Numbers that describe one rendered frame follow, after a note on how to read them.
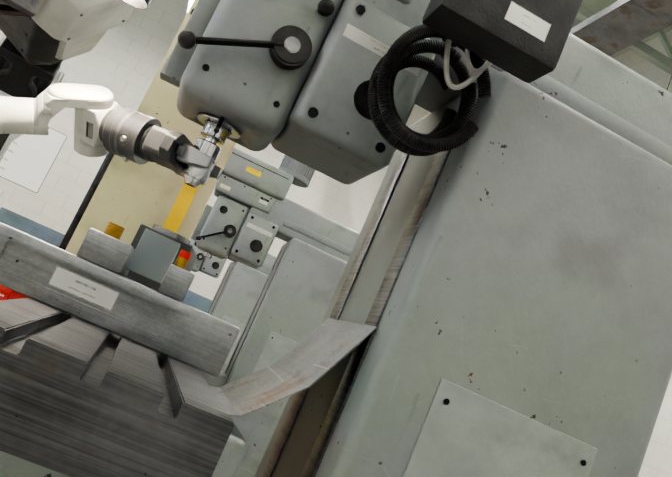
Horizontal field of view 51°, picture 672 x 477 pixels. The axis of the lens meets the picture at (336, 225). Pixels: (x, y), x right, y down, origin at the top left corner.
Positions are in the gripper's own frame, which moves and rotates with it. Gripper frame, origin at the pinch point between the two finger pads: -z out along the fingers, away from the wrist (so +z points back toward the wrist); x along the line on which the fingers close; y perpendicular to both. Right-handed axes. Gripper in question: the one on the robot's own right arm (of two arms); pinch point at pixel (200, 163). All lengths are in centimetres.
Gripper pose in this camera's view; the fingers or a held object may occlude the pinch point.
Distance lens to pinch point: 128.2
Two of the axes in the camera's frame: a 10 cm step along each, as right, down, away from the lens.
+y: -4.1, 8.9, -1.8
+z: -9.0, -3.7, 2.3
